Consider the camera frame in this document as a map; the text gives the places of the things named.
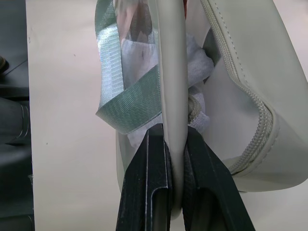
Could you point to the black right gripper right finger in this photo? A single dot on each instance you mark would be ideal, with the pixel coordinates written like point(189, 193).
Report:
point(207, 183)

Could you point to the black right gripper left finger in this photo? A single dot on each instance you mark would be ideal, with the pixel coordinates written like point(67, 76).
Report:
point(139, 183)

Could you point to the pale green zip pouch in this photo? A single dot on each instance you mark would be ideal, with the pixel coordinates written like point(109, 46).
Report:
point(264, 72)

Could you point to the dark grey padded seat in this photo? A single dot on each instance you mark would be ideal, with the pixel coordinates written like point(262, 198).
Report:
point(12, 120)

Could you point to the dark brown mesh item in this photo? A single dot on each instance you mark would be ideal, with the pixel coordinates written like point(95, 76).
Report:
point(141, 22)

